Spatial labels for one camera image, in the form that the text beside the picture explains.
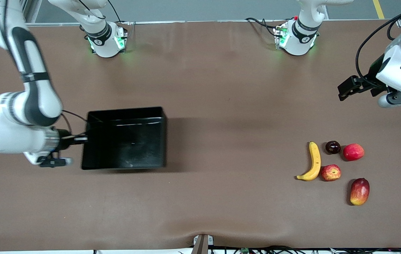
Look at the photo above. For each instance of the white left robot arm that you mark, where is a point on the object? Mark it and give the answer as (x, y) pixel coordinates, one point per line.
(302, 35)

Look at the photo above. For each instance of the aluminium frame profile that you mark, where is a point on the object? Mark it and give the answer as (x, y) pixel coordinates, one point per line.
(31, 10)

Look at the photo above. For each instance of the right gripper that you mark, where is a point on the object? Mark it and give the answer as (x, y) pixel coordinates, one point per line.
(64, 134)

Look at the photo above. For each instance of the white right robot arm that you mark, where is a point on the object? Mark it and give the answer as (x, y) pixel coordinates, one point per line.
(35, 102)

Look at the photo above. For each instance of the red yellow mango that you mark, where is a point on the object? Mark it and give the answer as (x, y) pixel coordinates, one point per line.
(359, 191)

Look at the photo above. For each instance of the red yellow striped apple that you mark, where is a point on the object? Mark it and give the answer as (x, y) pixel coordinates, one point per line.
(330, 173)

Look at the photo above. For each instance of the dark purple plum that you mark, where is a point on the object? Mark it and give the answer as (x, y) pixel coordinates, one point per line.
(333, 147)

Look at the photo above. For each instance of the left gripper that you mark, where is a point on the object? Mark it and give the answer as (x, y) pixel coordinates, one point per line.
(375, 70)

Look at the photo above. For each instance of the round pink red fruit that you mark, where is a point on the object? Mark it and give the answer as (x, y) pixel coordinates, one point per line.
(353, 152)

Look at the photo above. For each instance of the grey table edge bracket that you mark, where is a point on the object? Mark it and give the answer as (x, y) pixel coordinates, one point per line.
(203, 243)

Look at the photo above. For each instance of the black rectangular plastic box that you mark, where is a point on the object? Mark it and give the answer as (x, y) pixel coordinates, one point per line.
(126, 141)

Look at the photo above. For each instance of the yellow banana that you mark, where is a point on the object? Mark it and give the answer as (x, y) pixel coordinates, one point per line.
(315, 158)

